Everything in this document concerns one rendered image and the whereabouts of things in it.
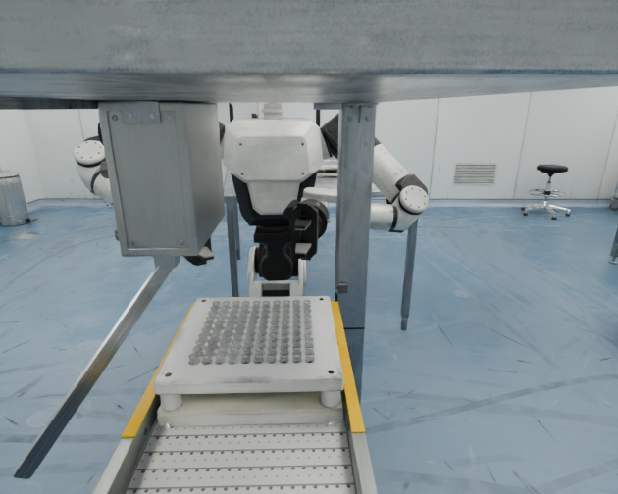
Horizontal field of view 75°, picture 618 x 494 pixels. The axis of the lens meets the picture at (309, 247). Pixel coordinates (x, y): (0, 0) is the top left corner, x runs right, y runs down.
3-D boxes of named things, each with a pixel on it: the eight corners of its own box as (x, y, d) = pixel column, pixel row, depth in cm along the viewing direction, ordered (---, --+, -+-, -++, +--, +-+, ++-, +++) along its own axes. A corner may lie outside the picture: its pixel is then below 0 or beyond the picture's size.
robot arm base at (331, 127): (334, 173, 125) (322, 141, 127) (373, 159, 124) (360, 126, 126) (329, 155, 110) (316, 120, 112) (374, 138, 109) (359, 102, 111)
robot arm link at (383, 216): (346, 235, 110) (413, 240, 113) (356, 219, 101) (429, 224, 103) (345, 201, 114) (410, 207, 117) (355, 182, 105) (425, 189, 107)
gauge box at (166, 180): (169, 216, 75) (155, 103, 69) (225, 216, 75) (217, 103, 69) (119, 257, 54) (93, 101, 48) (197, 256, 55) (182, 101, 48)
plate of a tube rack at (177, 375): (344, 392, 52) (344, 378, 52) (153, 396, 52) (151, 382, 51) (330, 305, 75) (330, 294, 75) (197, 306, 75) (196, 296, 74)
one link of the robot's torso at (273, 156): (231, 210, 142) (223, 103, 130) (327, 209, 143) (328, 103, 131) (214, 235, 114) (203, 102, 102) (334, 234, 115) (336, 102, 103)
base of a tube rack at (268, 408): (342, 422, 54) (343, 408, 53) (158, 426, 53) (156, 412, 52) (329, 327, 77) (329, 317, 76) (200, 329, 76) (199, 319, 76)
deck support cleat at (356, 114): (344, 126, 71) (344, 102, 69) (373, 126, 71) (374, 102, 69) (346, 127, 67) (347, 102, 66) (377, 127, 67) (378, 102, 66)
